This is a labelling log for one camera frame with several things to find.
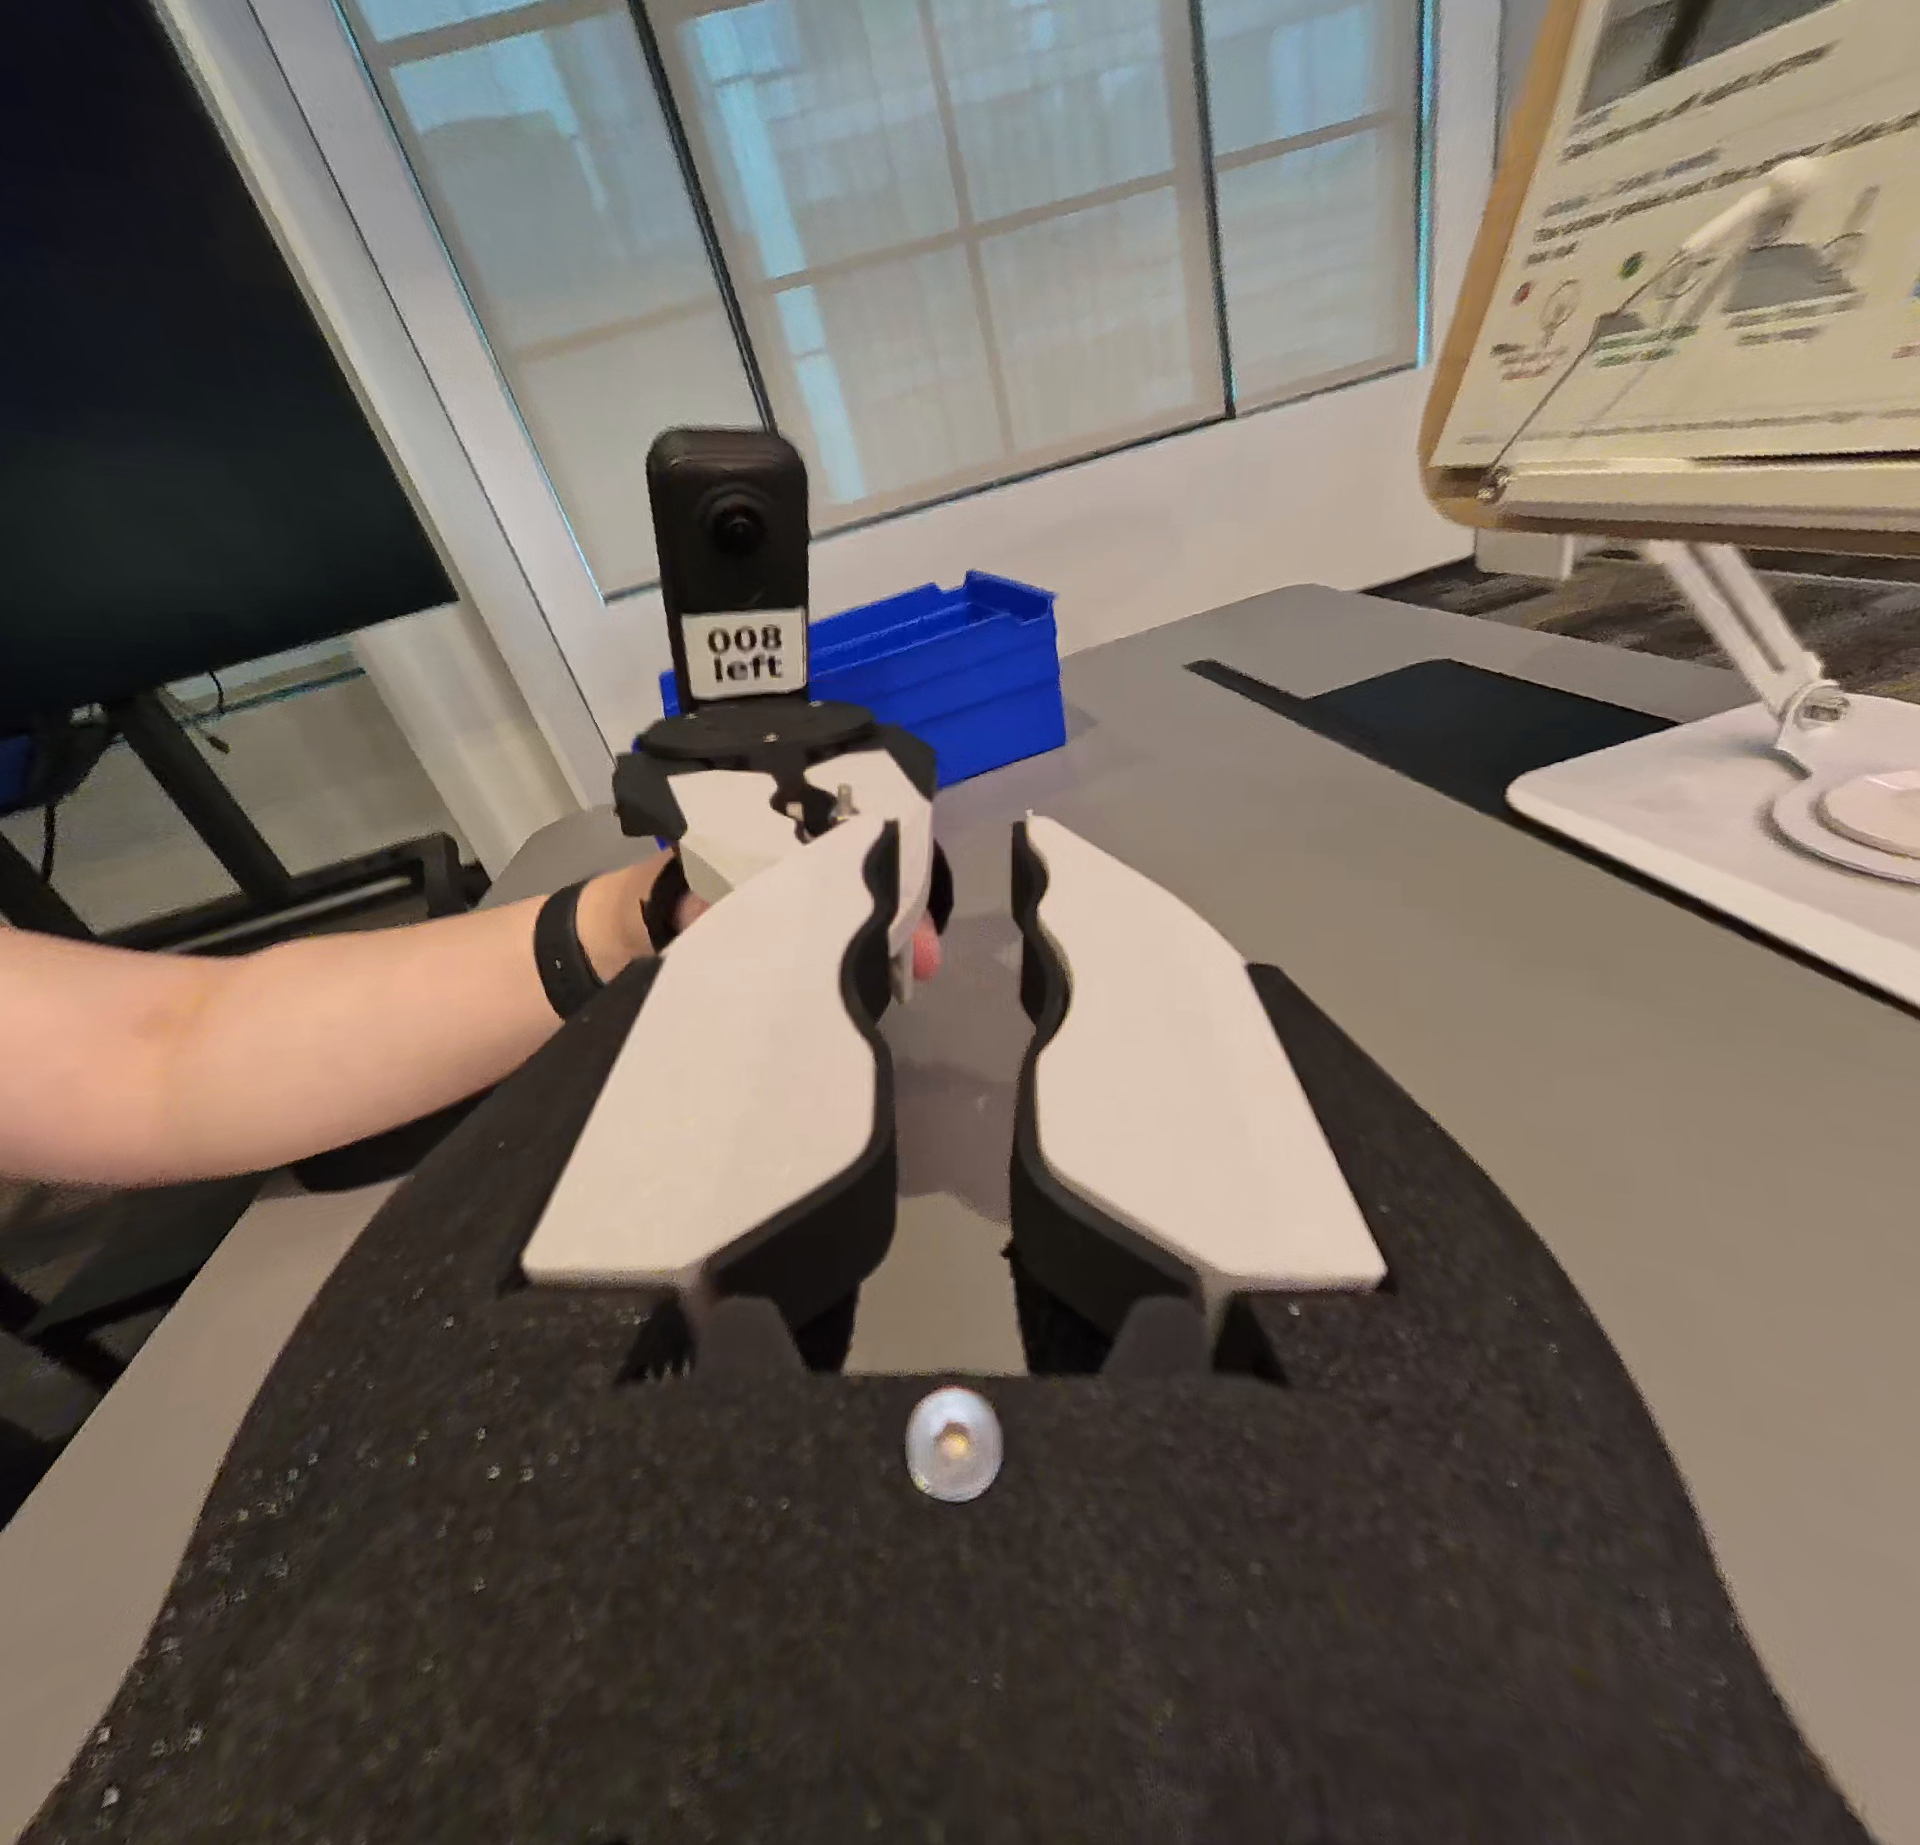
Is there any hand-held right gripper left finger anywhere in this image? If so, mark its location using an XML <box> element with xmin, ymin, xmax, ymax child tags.
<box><xmin>520</xmin><ymin>820</ymin><xmax>904</xmax><ymax>1336</ymax></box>

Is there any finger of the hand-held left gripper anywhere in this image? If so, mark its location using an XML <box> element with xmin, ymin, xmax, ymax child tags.
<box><xmin>840</xmin><ymin>779</ymin><xmax>942</xmax><ymax>1000</ymax></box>
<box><xmin>667</xmin><ymin>769</ymin><xmax>845</xmax><ymax>901</ymax></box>

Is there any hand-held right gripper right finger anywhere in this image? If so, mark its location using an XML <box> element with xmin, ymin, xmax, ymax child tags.
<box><xmin>1011</xmin><ymin>813</ymin><xmax>1390</xmax><ymax>1368</ymax></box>

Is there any blue plastic parts bin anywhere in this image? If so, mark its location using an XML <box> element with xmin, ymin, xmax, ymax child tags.
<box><xmin>659</xmin><ymin>570</ymin><xmax>1067</xmax><ymax>793</ymax></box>

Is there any person's left forearm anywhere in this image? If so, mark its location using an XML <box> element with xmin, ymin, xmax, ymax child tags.
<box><xmin>0</xmin><ymin>907</ymin><xmax>565</xmax><ymax>1187</ymax></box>

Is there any grey desk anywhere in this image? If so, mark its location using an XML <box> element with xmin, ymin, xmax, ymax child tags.
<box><xmin>0</xmin><ymin>585</ymin><xmax>1920</xmax><ymax>1845</ymax></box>

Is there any person's left hand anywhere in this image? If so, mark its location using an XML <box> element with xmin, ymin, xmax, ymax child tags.
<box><xmin>577</xmin><ymin>853</ymin><xmax>951</xmax><ymax>986</ymax></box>

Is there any black wrist band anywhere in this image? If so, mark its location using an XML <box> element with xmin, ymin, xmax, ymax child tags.
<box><xmin>534</xmin><ymin>884</ymin><xmax>608</xmax><ymax>1019</ymax></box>

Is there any large paned window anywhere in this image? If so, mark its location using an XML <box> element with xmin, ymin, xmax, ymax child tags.
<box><xmin>300</xmin><ymin>0</ymin><xmax>1428</xmax><ymax>593</ymax></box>

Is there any black table mat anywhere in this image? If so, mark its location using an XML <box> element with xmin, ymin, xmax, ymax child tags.
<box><xmin>1185</xmin><ymin>657</ymin><xmax>1673</xmax><ymax>827</ymax></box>

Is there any black monitor stand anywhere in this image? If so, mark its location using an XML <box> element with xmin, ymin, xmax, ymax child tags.
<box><xmin>0</xmin><ymin>682</ymin><xmax>466</xmax><ymax>948</ymax></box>

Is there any white desktop board stand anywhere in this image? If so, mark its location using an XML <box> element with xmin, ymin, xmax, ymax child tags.
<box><xmin>1476</xmin><ymin>526</ymin><xmax>1920</xmax><ymax>1007</ymax></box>

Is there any large black monitor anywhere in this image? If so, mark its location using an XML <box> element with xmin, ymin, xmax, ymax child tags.
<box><xmin>0</xmin><ymin>0</ymin><xmax>458</xmax><ymax>738</ymax></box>

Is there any wooden instruction board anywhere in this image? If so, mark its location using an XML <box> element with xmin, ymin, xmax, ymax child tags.
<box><xmin>1418</xmin><ymin>0</ymin><xmax>1920</xmax><ymax>534</ymax></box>

